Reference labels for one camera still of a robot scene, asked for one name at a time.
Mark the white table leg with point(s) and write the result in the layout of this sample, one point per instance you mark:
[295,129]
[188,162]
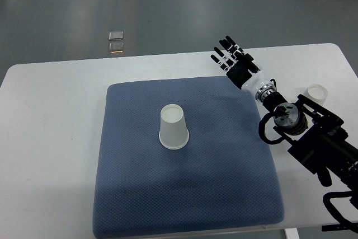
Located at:
[291,233]

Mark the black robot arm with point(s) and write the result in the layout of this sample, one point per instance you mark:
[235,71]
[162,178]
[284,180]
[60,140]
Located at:
[317,141]

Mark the white paper cup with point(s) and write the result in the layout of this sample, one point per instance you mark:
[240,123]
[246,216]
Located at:
[317,93]
[173,133]

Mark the lower metal floor plate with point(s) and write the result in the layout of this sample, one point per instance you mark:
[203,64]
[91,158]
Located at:
[116,47]

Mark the white paper cup on mat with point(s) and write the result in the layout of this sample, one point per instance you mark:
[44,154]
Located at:
[173,133]

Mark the blue textured cushion mat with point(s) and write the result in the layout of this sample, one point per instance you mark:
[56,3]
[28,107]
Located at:
[224,177]

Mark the metal floor plate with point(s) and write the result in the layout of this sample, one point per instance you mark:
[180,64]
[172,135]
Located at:
[116,47]
[116,35]

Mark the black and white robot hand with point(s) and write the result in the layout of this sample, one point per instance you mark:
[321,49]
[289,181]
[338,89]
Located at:
[241,69]

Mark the upper metal floor plate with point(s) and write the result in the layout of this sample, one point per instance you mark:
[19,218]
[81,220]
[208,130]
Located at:
[116,35]

